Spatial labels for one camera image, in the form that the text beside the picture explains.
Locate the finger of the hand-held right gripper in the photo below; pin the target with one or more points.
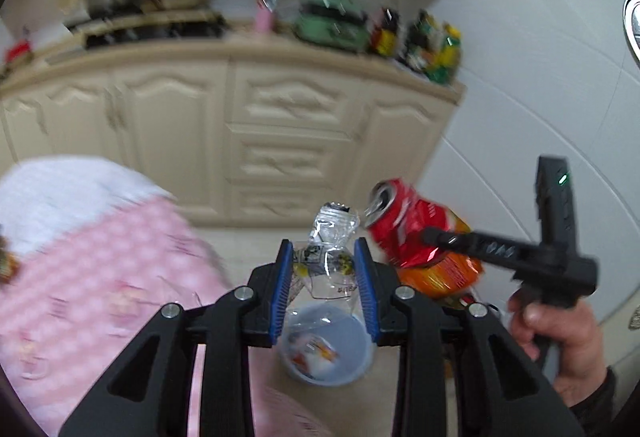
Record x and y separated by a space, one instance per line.
470 244

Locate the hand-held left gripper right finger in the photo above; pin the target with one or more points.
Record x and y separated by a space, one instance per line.
365 292

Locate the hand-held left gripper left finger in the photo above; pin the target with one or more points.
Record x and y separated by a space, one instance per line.
282 292

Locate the orange snack wrapper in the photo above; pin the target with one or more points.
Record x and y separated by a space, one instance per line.
445 274

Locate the pale blue trash bin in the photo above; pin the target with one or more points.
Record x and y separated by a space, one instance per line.
347 342

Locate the crushed red can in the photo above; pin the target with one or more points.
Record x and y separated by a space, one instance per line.
400 227

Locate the crushed clear plastic bottle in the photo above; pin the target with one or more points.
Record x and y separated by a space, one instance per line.
332 227

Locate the person's right forearm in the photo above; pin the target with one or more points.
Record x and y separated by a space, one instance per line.
595 402

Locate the person's right hand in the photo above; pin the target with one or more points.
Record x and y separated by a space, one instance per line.
565 342

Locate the crumpled white orange wrapper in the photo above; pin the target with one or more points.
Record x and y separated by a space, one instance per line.
315 352

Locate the cream lower cabinets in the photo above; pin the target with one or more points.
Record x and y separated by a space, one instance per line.
290 127

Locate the pink checked tablecloth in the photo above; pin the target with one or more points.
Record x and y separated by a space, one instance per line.
100 292

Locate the dark sauce bottle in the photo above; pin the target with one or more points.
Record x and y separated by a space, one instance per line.
385 32

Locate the white checked fringed cloth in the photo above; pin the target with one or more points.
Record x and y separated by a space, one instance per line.
65 197

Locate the pink utensil holder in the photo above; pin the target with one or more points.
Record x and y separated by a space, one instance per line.
264 21

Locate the chopsticks in holder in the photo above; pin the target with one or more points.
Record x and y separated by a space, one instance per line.
267 2

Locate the red bowl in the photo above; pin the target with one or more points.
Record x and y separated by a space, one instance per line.
17 51

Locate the white round wall fixture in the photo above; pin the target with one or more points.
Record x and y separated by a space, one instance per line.
634 24

